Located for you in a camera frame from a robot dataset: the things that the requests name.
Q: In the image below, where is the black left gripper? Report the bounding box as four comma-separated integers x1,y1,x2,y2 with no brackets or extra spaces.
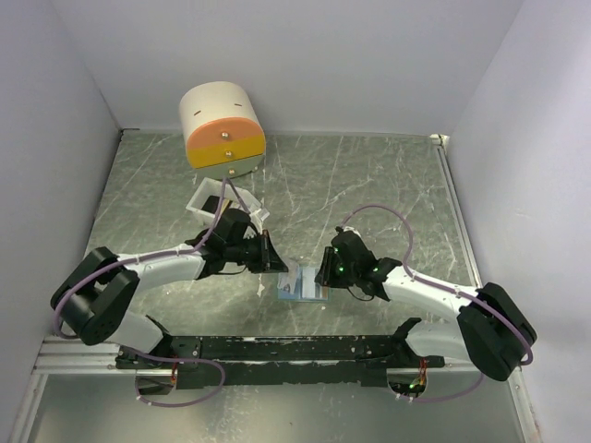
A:
226,230,289,274

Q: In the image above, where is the white card tray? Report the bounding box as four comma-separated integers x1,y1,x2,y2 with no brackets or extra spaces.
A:
186,178,265,228

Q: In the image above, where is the green card holder book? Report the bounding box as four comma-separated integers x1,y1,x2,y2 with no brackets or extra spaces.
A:
277,265,330,303

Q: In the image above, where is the round mini drawer cabinet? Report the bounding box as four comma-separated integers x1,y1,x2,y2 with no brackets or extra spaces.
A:
179,81,266,180

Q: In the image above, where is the white gold VIP card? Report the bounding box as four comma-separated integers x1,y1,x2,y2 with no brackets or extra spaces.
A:
277,271,300,294

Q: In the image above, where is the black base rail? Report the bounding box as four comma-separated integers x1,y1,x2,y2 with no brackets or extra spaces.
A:
115,317,445,389

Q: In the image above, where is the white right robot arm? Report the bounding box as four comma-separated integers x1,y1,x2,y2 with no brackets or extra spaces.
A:
315,229,537,381

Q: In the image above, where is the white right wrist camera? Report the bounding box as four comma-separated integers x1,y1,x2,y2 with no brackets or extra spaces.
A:
335,225,361,236

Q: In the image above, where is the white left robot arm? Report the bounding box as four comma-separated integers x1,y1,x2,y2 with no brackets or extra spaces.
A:
50,209,288,368

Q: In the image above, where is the black credit card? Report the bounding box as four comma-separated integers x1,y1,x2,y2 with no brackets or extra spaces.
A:
201,196,220,214

